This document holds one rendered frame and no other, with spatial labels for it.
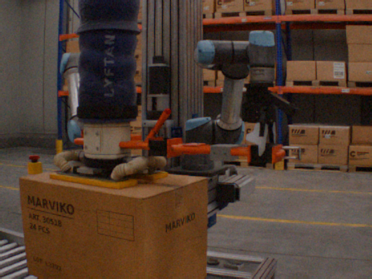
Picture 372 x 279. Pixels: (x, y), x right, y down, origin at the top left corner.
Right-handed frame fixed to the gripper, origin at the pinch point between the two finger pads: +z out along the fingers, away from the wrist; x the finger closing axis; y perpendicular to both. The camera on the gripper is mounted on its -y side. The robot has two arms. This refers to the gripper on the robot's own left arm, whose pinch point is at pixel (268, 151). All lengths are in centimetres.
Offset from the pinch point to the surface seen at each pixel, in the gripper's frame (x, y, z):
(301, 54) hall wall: -833, 219, -109
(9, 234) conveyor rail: -25, 163, 63
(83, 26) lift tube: 11, 63, -41
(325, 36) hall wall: -840, 161, -152
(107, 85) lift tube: 8, 54, -20
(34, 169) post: -43, 155, 26
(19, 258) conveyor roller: -11, 136, 68
